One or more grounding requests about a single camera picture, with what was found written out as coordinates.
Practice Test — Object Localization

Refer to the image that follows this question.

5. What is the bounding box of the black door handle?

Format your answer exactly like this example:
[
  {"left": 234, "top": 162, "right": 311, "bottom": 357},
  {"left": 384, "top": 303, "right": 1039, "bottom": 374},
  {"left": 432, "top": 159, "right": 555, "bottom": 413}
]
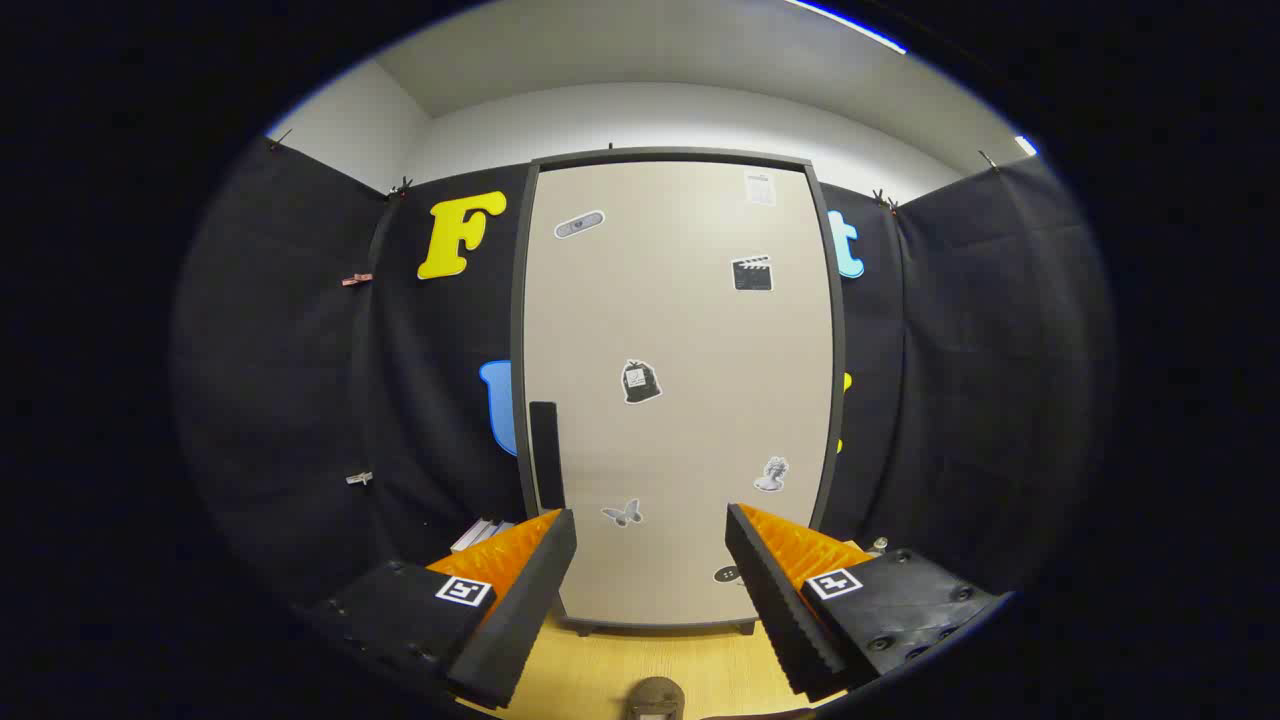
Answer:
[{"left": 529, "top": 401, "right": 566, "bottom": 511}]

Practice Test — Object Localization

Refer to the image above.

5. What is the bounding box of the black backdrop cloth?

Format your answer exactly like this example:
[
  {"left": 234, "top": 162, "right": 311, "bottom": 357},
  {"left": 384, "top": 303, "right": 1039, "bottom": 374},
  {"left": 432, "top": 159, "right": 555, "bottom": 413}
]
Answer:
[{"left": 170, "top": 135, "right": 1116, "bottom": 611}]

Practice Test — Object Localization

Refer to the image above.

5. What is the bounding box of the brown fuzzy shoe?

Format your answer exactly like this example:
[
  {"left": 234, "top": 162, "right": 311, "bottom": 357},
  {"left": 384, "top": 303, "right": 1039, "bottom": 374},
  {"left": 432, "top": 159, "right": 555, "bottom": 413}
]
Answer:
[{"left": 625, "top": 677, "right": 686, "bottom": 720}]

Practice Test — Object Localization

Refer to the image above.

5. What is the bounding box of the beige shoe cabinet door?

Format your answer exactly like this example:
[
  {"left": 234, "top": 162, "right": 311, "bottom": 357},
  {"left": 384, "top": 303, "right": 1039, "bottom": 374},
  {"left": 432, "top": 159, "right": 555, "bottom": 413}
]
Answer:
[{"left": 522, "top": 160, "right": 836, "bottom": 631}]

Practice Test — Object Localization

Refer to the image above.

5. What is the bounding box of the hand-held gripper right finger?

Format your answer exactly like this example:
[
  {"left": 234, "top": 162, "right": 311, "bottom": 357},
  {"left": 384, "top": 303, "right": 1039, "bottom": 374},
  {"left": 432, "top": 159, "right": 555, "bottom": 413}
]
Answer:
[{"left": 725, "top": 503, "right": 1006, "bottom": 701}]

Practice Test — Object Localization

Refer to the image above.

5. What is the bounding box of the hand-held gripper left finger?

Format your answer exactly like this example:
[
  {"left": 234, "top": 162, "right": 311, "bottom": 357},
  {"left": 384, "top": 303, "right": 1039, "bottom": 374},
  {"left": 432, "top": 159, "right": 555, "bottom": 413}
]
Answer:
[{"left": 300, "top": 508, "right": 578, "bottom": 711}]

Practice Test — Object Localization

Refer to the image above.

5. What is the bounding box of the grey shoe cabinet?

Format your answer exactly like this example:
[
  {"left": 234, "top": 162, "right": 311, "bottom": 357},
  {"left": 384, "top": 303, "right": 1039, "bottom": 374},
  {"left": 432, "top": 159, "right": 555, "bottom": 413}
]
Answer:
[{"left": 510, "top": 148, "right": 849, "bottom": 638}]

